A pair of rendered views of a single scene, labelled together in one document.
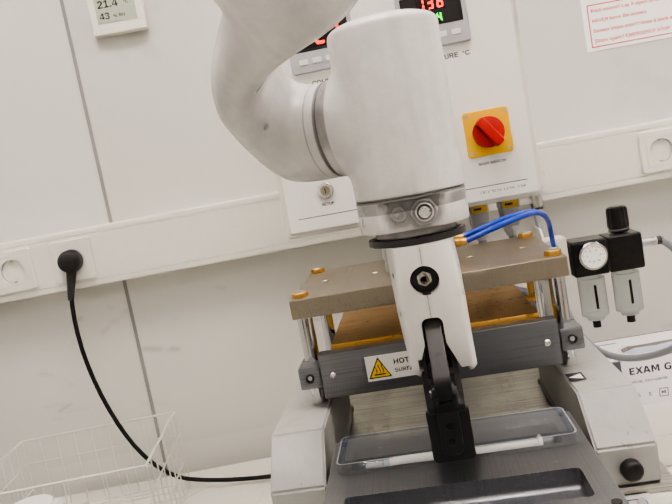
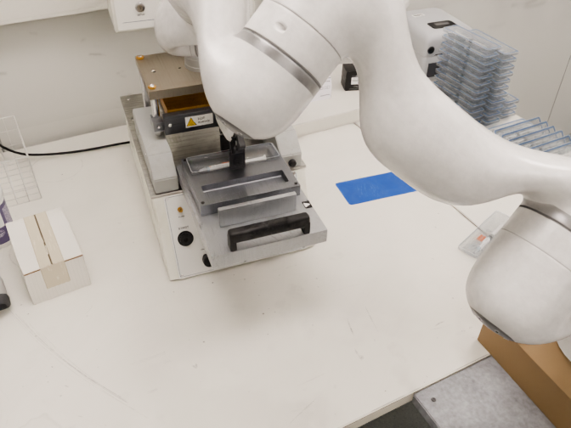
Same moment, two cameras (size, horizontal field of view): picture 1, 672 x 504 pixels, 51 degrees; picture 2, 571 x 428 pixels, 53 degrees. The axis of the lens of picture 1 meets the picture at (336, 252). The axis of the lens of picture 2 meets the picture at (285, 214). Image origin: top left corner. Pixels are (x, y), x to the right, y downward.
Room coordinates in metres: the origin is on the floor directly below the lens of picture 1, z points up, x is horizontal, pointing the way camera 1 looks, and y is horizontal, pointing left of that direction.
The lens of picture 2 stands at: (-0.38, 0.29, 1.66)
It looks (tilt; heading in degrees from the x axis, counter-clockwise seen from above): 39 degrees down; 332
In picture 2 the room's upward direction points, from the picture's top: 1 degrees clockwise
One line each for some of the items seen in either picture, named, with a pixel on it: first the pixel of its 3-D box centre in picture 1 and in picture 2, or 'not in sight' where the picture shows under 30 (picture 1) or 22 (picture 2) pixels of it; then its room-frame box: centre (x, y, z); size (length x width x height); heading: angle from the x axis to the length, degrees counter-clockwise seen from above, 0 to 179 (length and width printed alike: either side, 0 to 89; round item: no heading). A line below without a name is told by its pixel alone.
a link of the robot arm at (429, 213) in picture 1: (413, 213); not in sight; (0.53, -0.06, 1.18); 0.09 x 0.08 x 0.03; 173
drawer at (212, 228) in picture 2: not in sight; (246, 194); (0.45, -0.05, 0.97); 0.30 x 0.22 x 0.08; 173
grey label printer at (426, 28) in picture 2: not in sight; (429, 43); (1.05, -1.00, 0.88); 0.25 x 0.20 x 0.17; 174
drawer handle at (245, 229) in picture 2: not in sight; (269, 230); (0.31, -0.04, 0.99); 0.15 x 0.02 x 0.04; 83
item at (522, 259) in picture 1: (442, 279); (209, 68); (0.78, -0.11, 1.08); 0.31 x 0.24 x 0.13; 83
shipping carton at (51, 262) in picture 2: not in sight; (48, 253); (0.66, 0.33, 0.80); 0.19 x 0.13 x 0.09; 0
